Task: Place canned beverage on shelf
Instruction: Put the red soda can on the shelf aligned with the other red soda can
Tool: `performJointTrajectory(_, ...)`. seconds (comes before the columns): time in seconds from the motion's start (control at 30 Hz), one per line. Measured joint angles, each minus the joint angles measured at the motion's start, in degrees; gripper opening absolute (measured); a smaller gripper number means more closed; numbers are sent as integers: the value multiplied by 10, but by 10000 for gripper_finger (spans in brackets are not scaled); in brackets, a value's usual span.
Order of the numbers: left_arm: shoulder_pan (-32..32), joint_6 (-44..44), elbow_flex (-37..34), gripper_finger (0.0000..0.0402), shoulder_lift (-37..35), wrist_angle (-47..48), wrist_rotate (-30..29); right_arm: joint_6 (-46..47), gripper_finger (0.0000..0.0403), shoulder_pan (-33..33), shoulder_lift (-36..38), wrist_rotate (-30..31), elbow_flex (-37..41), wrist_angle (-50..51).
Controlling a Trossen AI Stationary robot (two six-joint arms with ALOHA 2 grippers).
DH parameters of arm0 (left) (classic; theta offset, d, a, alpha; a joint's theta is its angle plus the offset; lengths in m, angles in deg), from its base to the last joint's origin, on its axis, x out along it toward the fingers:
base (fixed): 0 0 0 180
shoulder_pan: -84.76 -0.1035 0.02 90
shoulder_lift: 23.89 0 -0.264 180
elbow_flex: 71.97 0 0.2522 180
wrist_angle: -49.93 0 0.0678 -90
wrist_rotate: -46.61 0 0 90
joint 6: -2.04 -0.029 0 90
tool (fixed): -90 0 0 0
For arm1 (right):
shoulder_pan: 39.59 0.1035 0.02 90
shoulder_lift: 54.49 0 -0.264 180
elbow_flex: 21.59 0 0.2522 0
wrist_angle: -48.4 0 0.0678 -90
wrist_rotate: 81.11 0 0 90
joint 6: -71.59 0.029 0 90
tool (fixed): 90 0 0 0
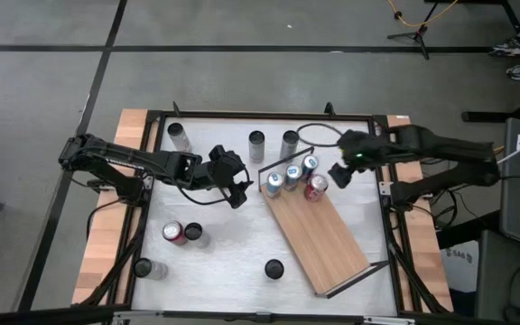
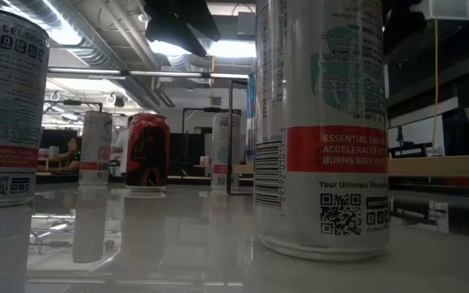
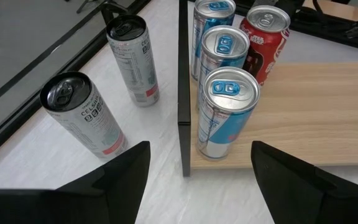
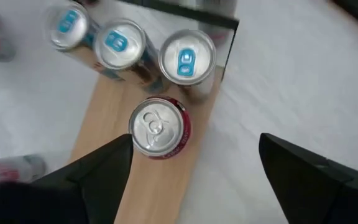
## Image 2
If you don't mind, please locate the white Celsius energy drink can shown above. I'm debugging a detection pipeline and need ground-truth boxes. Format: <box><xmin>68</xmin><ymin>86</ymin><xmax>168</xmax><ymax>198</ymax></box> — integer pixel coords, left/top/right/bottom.
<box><xmin>0</xmin><ymin>8</ymin><xmax>51</xmax><ymax>209</ymax></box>
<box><xmin>211</xmin><ymin>112</ymin><xmax>243</xmax><ymax>191</ymax></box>
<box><xmin>78</xmin><ymin>111</ymin><xmax>113</xmax><ymax>187</ymax></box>
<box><xmin>253</xmin><ymin>0</ymin><xmax>391</xmax><ymax>262</ymax></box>

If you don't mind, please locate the person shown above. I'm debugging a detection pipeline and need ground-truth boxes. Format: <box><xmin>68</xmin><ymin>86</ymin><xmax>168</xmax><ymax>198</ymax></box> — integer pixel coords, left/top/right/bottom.
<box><xmin>111</xmin><ymin>115</ymin><xmax>132</xmax><ymax>176</ymax></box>
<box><xmin>38</xmin><ymin>136</ymin><xmax>83</xmax><ymax>174</ymax></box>

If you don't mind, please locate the white hanging box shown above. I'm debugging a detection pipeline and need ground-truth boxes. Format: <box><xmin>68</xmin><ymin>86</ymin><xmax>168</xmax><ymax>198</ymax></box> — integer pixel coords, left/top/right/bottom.
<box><xmin>419</xmin><ymin>0</ymin><xmax>469</xmax><ymax>22</ymax></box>

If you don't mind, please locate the long ceiling light tube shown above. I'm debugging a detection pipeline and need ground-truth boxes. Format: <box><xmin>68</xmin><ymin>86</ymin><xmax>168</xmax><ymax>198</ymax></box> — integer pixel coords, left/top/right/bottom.
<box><xmin>47</xmin><ymin>67</ymin><xmax>250</xmax><ymax>81</ymax></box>

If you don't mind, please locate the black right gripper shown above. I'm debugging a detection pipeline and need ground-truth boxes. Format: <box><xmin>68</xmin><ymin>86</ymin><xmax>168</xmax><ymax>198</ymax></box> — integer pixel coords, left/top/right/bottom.
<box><xmin>383</xmin><ymin>0</ymin><xmax>427</xmax><ymax>54</ymax></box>

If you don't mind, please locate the silver spiral ventilation duct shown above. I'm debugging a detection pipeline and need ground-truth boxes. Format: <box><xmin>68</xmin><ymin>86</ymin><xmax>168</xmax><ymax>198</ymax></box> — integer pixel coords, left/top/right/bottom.
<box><xmin>0</xmin><ymin>0</ymin><xmax>150</xmax><ymax>107</ymax></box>

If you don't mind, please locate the black partition panel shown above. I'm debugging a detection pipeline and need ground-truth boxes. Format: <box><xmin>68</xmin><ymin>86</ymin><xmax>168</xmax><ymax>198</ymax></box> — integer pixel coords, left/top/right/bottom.
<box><xmin>168</xmin><ymin>132</ymin><xmax>213</xmax><ymax>177</ymax></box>

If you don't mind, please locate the bright ceiling light panel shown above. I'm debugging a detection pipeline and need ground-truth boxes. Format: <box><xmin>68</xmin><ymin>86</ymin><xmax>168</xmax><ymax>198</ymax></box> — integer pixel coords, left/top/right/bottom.
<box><xmin>148</xmin><ymin>39</ymin><xmax>257</xmax><ymax>59</ymax></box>

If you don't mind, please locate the red soda can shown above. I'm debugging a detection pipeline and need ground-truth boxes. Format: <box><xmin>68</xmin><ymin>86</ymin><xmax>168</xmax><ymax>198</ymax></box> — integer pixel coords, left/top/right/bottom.
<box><xmin>125</xmin><ymin>112</ymin><xmax>171</xmax><ymax>193</ymax></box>

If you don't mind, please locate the silver blue Red Bull can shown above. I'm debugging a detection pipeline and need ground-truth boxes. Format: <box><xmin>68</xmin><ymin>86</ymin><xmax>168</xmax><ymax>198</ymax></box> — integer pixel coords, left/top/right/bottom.
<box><xmin>246</xmin><ymin>72</ymin><xmax>257</xmax><ymax>164</ymax></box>

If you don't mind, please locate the yellow hanging cable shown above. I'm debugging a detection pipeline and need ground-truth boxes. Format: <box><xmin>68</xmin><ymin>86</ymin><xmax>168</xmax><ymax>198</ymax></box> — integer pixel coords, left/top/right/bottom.
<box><xmin>432</xmin><ymin>18</ymin><xmax>440</xmax><ymax>158</ymax></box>

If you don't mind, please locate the wooden shelf with black frame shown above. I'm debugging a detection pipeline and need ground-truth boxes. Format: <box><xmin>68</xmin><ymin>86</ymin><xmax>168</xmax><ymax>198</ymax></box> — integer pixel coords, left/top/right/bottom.
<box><xmin>226</xmin><ymin>78</ymin><xmax>469</xmax><ymax>196</ymax></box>

